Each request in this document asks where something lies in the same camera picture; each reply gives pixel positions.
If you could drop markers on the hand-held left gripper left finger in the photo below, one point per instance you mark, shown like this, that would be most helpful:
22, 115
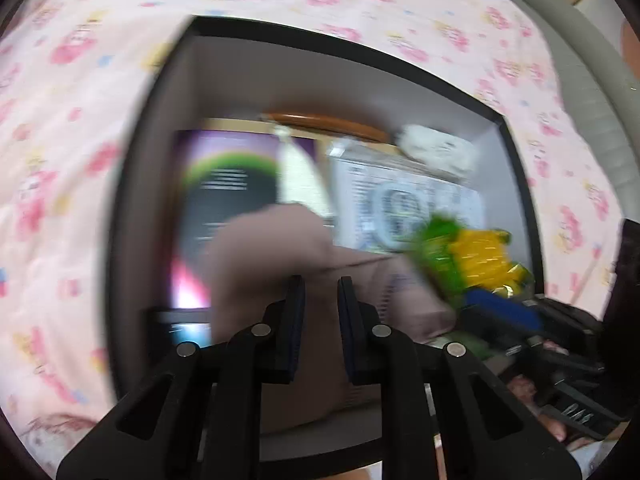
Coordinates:
295, 330

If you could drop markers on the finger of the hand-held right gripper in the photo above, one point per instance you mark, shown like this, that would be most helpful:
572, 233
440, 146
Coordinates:
555, 365
500, 307

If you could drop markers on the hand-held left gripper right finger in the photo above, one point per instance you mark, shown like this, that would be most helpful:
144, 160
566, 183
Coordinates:
347, 330

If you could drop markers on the green yellow snack packet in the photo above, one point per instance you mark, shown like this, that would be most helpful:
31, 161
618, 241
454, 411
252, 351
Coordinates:
480, 255

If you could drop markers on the brown stocking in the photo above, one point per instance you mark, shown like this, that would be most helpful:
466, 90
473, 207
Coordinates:
270, 250

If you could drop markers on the grey cardboard box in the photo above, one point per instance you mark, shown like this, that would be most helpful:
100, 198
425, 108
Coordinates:
240, 75

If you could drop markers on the white blue patterned packet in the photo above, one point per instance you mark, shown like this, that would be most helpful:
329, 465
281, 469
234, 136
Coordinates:
370, 195

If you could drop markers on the cream cone-shaped item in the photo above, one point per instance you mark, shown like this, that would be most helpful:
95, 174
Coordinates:
300, 175

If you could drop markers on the dark booklet with rainbow circle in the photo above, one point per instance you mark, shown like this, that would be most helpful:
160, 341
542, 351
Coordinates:
225, 185

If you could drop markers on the white crumpled cloth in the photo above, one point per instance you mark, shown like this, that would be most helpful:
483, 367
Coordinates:
435, 147

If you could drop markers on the grey padded headboard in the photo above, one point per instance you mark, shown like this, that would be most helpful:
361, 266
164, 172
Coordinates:
590, 100

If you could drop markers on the pink printed blanket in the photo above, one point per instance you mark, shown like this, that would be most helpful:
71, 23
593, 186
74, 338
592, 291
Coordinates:
75, 110

